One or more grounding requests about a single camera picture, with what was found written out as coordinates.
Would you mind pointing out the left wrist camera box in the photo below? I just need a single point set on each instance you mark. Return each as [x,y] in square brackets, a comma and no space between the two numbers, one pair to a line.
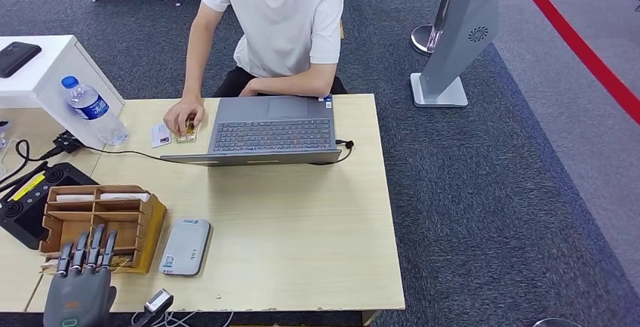
[159,300]

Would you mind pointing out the grey round object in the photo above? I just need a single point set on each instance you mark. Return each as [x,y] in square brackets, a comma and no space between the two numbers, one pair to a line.
[555,323]

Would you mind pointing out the black power adapter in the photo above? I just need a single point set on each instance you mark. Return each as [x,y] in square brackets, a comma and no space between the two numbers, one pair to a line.
[66,143]

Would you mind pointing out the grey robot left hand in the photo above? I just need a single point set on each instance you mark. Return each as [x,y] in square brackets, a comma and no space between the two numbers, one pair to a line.
[75,294]

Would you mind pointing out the person's right hand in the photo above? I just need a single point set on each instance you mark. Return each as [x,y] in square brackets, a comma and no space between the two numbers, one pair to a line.
[184,112]

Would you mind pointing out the clear water bottle blue label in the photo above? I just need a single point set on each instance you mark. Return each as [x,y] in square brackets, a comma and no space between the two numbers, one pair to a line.
[92,108]

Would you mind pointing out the grey white card reader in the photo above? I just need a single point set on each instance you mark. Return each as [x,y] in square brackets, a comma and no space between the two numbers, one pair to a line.
[186,247]

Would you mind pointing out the black tablet controller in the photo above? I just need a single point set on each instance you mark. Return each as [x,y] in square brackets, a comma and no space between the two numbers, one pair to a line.
[30,214]

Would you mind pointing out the chrome stanchion post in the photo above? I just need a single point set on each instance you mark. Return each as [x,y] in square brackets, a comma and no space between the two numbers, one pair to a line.
[423,41]

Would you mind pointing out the gold key card stack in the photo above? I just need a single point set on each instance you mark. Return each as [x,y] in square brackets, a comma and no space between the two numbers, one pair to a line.
[190,135]

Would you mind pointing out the person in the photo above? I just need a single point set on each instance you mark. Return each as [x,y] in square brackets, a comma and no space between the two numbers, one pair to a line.
[285,24]

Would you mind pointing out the person's left hand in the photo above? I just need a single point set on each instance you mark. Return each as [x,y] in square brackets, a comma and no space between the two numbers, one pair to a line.
[249,88]

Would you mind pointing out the clear plastic object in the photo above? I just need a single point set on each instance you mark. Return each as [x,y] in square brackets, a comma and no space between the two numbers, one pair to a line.
[4,137]

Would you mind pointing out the wooden card organizer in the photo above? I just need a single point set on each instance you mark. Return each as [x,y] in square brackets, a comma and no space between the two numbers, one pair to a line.
[135,214]

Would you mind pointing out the person's left forearm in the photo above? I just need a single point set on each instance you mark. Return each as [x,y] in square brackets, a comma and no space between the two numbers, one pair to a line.
[295,84]

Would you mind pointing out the gold key cards in organizer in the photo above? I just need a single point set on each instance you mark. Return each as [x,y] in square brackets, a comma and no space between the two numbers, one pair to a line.
[122,262]

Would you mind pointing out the grey kiosk stand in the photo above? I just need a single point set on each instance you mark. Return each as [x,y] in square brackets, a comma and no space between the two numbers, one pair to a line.
[461,39]

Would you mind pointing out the grey laptop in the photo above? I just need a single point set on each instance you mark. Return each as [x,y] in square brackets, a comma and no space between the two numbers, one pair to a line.
[272,134]

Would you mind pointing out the person's right forearm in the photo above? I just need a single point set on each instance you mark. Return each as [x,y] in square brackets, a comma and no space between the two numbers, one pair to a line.
[195,72]

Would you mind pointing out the white ID card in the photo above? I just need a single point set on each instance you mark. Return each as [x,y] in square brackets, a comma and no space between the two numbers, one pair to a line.
[160,134]

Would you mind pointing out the white cabinet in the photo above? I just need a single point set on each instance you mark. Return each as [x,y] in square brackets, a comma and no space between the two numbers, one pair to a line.
[45,70]

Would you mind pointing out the white card in organizer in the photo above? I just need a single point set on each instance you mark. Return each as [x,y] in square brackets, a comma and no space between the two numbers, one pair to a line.
[125,197]
[75,197]

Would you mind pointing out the black phone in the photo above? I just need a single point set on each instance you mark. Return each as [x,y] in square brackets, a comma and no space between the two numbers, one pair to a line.
[17,58]

